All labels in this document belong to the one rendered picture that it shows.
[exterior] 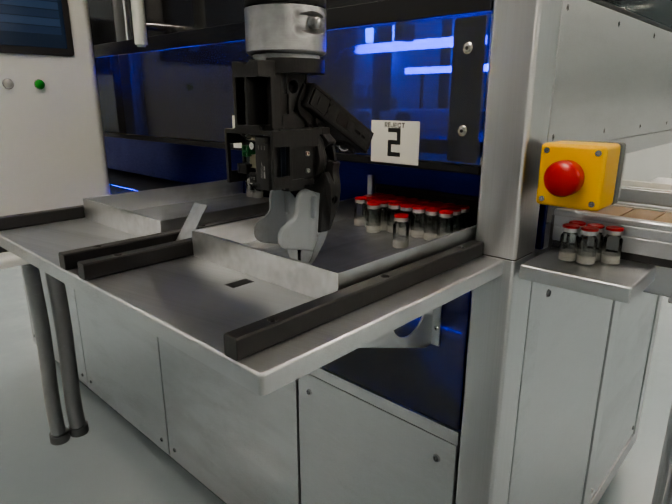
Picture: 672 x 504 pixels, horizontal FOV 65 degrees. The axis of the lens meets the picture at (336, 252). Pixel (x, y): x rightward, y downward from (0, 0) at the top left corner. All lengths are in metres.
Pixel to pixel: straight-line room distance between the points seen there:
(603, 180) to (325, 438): 0.69
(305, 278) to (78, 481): 1.39
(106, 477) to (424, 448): 1.15
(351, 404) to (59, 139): 0.87
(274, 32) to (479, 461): 0.64
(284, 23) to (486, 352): 0.50
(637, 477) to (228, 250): 1.54
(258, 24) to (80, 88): 0.91
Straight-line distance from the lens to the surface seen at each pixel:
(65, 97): 1.37
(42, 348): 1.57
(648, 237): 0.76
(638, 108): 1.12
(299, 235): 0.53
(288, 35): 0.49
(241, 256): 0.63
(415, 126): 0.75
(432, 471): 0.92
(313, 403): 1.05
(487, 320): 0.75
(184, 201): 1.10
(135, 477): 1.80
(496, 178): 0.70
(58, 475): 1.90
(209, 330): 0.49
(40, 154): 1.35
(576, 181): 0.63
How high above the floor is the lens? 1.08
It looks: 16 degrees down
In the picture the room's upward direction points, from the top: straight up
